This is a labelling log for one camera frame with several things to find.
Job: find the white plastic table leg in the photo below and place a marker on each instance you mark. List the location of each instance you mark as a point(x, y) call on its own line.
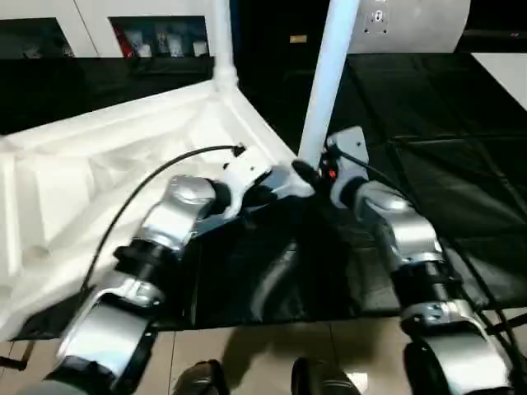
point(224, 41)
point(325, 82)

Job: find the white plastic table top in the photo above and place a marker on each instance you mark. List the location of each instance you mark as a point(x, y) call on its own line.
point(82, 164)

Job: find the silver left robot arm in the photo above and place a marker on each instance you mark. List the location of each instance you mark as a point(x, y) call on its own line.
point(173, 214)

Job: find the black work mat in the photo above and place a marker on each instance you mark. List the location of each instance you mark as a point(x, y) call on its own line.
point(432, 123)

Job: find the black box with gold label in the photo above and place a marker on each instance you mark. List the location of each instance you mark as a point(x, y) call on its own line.
point(280, 24)

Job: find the grey left robot foot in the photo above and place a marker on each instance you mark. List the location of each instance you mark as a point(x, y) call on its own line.
point(201, 378)

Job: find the grey robot foot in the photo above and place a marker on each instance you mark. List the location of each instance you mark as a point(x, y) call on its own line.
point(201, 378)
point(325, 378)

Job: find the grey right robot foot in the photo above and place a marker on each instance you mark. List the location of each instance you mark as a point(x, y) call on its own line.
point(325, 378)

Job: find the flat white board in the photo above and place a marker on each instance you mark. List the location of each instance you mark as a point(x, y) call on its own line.
point(506, 78)

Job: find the black monitor with red logo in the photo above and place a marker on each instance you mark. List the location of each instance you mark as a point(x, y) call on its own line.
point(494, 35)

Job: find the white glass door cabinet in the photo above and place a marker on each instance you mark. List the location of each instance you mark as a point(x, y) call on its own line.
point(82, 24)

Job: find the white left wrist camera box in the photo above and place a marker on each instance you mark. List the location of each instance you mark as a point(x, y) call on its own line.
point(247, 173)

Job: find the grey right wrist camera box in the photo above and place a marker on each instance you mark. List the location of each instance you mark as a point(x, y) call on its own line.
point(350, 144)

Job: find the black metal table frame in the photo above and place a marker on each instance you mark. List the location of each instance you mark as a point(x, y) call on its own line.
point(16, 360)

